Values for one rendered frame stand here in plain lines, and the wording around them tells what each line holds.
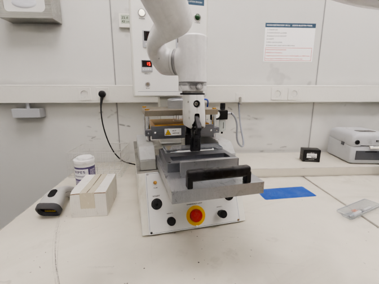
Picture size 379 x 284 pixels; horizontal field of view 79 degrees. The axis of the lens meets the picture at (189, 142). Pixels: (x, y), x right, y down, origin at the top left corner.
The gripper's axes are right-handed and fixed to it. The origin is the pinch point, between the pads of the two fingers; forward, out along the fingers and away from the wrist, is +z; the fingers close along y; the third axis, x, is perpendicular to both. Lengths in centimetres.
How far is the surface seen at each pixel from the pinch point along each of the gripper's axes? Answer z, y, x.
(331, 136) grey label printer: 10, 42, -99
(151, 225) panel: 23.5, -4.9, 14.1
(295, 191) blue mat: 26, 10, -49
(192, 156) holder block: 2.4, -6.4, 1.7
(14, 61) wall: -32, 86, 78
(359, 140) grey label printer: 9, 23, -96
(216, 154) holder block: 2.3, -6.3, -5.8
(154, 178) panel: 10.9, 0.9, 12.2
